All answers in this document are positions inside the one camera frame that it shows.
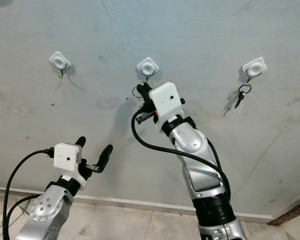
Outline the brown floor vent grille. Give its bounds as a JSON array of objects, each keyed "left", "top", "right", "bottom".
[{"left": 266, "top": 198, "right": 300, "bottom": 227}]

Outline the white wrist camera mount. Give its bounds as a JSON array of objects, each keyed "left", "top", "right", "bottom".
[
  {"left": 149, "top": 82, "right": 184, "bottom": 125},
  {"left": 53, "top": 143, "right": 87, "bottom": 187}
]

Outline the printed cardboard box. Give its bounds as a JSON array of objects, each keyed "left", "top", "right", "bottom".
[{"left": 0, "top": 212, "right": 17, "bottom": 240}]

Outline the black key on ring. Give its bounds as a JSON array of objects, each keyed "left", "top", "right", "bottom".
[{"left": 234, "top": 83, "right": 253, "bottom": 109}]

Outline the white baseboard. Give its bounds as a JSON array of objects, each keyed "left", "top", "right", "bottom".
[{"left": 0, "top": 186, "right": 275, "bottom": 223}]

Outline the white square wall hook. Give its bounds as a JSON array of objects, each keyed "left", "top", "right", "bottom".
[
  {"left": 48, "top": 51, "right": 72, "bottom": 77},
  {"left": 136, "top": 56, "right": 160, "bottom": 83},
  {"left": 241, "top": 56, "right": 268, "bottom": 83}
]

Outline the short black left arm cable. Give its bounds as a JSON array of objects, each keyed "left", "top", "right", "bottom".
[{"left": 4, "top": 194, "right": 43, "bottom": 240}]

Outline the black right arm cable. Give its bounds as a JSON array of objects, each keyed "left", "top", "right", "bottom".
[{"left": 131, "top": 110, "right": 232, "bottom": 201}]

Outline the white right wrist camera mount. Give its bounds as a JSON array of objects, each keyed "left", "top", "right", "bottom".
[{"left": 149, "top": 82, "right": 184, "bottom": 125}]

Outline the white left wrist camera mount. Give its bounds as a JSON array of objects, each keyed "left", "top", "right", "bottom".
[{"left": 53, "top": 143, "right": 87, "bottom": 187}]

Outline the long black left arm cable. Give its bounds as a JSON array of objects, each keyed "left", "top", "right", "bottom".
[{"left": 1, "top": 147, "right": 56, "bottom": 240}]

